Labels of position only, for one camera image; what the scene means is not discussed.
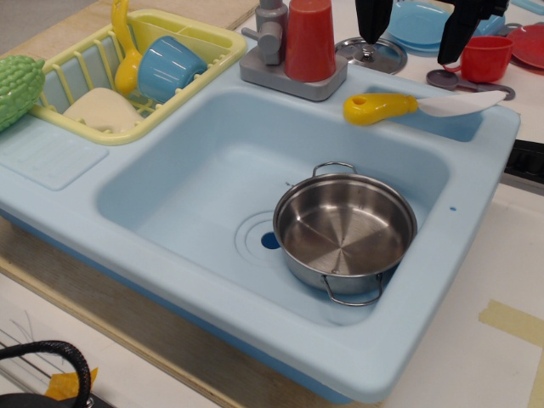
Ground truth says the wooden board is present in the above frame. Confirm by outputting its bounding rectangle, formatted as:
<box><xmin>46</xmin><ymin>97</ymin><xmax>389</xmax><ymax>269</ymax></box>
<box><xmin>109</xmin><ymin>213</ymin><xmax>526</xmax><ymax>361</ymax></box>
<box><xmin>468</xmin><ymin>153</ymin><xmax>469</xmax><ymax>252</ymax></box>
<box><xmin>0</xmin><ymin>0</ymin><xmax>346</xmax><ymax>408</ymax></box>

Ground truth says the cream soap bar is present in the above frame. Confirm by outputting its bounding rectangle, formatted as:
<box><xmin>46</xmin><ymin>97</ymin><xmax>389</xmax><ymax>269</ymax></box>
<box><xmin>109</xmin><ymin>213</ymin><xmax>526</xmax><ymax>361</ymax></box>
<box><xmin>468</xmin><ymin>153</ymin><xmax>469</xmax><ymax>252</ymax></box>
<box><xmin>63</xmin><ymin>88</ymin><xmax>144</xmax><ymax>133</ymax></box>

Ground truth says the yellow handled white toy knife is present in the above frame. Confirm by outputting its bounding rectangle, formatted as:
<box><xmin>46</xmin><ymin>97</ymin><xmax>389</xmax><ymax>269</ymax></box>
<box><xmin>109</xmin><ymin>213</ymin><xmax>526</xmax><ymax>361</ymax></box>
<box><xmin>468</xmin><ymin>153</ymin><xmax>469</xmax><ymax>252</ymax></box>
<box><xmin>343</xmin><ymin>90</ymin><xmax>507</xmax><ymax>126</ymax></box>

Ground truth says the steel pot lid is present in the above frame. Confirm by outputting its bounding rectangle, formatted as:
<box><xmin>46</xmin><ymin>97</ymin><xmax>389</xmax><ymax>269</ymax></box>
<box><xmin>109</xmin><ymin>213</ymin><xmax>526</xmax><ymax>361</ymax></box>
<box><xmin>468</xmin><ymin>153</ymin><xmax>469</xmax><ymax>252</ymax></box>
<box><xmin>335</xmin><ymin>37</ymin><xmax>408</xmax><ymax>75</ymax></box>

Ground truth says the orange tape piece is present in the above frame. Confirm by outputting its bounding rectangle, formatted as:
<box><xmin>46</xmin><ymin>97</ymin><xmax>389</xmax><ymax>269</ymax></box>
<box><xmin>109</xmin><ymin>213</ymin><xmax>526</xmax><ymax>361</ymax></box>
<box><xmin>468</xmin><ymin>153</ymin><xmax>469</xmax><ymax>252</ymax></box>
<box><xmin>44</xmin><ymin>372</ymin><xmax>79</xmax><ymax>401</ymax></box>

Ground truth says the red plastic tumbler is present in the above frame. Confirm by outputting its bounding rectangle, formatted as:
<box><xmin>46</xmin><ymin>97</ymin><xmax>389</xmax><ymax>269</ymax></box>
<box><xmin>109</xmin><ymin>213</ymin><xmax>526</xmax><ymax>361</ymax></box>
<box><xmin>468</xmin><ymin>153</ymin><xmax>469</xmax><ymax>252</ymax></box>
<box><xmin>285</xmin><ymin>0</ymin><xmax>336</xmax><ymax>82</ymax></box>

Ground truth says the red plastic plate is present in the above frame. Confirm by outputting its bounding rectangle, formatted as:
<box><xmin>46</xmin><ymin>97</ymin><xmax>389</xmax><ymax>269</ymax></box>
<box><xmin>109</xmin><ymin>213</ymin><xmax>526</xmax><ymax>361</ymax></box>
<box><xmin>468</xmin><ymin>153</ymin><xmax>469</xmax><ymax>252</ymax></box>
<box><xmin>507</xmin><ymin>24</ymin><xmax>544</xmax><ymax>69</ymax></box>

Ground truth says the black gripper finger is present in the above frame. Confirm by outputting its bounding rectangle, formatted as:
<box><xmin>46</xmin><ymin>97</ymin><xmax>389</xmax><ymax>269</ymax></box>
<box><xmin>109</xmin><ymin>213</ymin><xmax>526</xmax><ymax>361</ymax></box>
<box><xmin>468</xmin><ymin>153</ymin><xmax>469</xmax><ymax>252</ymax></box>
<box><xmin>438</xmin><ymin>0</ymin><xmax>489</xmax><ymax>65</ymax></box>
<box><xmin>355</xmin><ymin>0</ymin><xmax>393</xmax><ymax>44</ymax></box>

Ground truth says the grey plastic ladle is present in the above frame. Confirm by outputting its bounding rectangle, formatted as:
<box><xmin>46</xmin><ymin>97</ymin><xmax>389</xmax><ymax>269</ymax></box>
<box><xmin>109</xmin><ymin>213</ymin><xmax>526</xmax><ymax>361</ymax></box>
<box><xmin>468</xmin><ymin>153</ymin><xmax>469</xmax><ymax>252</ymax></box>
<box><xmin>426</xmin><ymin>69</ymin><xmax>516</xmax><ymax>100</ymax></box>

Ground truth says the blue plastic cup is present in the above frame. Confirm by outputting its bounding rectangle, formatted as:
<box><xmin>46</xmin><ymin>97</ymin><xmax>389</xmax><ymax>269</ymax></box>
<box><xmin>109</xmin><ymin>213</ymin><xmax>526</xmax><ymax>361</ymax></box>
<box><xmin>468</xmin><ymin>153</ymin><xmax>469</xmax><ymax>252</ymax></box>
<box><xmin>137</xmin><ymin>36</ymin><xmax>207</xmax><ymax>103</ymax></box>

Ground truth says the black braided cable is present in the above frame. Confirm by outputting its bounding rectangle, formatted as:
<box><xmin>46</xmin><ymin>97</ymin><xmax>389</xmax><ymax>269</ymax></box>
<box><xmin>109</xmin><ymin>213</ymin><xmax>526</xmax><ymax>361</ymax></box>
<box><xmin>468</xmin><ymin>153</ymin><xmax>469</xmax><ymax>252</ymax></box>
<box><xmin>0</xmin><ymin>339</ymin><xmax>92</xmax><ymax>408</ymax></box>

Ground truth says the yellow plastic spoon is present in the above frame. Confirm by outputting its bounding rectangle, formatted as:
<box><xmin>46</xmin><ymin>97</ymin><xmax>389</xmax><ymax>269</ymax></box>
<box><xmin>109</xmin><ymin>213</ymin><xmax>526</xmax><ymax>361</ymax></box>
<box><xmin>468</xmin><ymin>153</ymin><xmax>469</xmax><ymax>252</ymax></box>
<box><xmin>110</xmin><ymin>0</ymin><xmax>142</xmax><ymax>95</ymax></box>

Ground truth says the yellow dish rack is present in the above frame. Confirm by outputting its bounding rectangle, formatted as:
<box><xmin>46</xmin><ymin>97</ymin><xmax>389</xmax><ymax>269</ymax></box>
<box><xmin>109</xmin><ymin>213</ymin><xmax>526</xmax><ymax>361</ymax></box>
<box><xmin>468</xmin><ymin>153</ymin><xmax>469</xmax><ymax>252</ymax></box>
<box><xmin>30</xmin><ymin>9</ymin><xmax>247</xmax><ymax>145</ymax></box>

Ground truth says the black rail bracket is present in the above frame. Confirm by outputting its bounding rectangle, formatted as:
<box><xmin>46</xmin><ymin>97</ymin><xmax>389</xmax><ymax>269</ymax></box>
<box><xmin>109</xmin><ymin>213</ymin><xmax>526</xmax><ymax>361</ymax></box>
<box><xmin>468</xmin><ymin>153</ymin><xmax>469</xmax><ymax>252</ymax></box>
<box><xmin>504</xmin><ymin>139</ymin><xmax>544</xmax><ymax>184</ymax></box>

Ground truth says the grey toy faucet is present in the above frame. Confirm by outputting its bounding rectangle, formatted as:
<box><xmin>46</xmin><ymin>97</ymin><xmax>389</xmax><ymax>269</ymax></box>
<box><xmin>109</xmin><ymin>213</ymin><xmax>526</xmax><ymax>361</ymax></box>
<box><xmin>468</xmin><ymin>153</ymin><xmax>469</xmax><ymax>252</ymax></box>
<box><xmin>240</xmin><ymin>1</ymin><xmax>348</xmax><ymax>101</ymax></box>

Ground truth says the blue plastic plate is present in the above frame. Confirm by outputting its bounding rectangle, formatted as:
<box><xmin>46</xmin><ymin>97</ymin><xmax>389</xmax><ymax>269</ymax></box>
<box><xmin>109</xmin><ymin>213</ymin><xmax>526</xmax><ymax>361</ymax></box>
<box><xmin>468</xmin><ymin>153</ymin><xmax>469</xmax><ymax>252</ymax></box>
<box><xmin>387</xmin><ymin>1</ymin><xmax>451</xmax><ymax>52</ymax></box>

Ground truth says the beige masking tape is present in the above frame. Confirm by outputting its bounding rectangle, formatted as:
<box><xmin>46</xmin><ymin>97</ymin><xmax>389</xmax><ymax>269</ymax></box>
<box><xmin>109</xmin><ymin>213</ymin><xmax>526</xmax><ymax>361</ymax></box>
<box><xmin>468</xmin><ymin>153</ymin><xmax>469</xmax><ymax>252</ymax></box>
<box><xmin>479</xmin><ymin>300</ymin><xmax>543</xmax><ymax>349</ymax></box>

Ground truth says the green bitter melon toy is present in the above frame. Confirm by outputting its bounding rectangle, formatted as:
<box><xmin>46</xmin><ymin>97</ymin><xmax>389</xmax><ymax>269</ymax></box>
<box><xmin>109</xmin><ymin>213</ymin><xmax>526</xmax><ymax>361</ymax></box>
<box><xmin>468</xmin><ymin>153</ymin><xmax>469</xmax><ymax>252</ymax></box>
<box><xmin>1</xmin><ymin>55</ymin><xmax>45</xmax><ymax>131</ymax></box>

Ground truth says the stainless steel pot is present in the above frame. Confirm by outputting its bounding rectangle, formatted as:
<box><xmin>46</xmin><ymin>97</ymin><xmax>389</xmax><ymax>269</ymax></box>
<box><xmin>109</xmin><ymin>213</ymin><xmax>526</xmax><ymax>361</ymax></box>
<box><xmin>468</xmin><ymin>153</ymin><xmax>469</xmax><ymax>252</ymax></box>
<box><xmin>273</xmin><ymin>161</ymin><xmax>417</xmax><ymax>307</ymax></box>

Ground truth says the red plastic mug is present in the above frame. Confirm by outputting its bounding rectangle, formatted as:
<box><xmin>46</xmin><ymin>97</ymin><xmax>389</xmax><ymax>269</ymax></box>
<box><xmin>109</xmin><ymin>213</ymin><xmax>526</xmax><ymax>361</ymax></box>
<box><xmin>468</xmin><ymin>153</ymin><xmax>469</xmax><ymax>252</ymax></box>
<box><xmin>443</xmin><ymin>36</ymin><xmax>513</xmax><ymax>82</ymax></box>

